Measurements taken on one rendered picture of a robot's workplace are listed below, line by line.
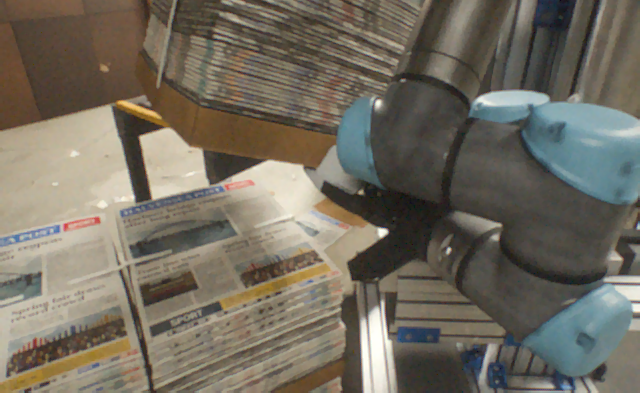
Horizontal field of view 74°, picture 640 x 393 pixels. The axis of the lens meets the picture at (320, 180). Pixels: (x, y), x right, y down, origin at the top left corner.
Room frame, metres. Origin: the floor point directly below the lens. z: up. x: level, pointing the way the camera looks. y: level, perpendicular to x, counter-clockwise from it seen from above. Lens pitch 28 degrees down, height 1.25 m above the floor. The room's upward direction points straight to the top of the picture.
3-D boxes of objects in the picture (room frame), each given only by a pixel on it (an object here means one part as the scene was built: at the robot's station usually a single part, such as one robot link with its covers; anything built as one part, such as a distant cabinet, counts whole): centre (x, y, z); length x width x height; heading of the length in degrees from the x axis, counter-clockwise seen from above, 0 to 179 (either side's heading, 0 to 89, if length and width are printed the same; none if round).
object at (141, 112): (1.25, 0.51, 0.81); 0.43 x 0.03 x 0.02; 51
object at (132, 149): (1.41, 0.68, 0.34); 0.06 x 0.06 x 0.68; 51
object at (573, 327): (0.26, -0.18, 1.00); 0.11 x 0.08 x 0.09; 29
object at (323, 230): (1.79, 0.06, 0.00); 0.37 x 0.29 x 0.01; 141
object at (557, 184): (0.28, -0.16, 1.10); 0.11 x 0.08 x 0.11; 54
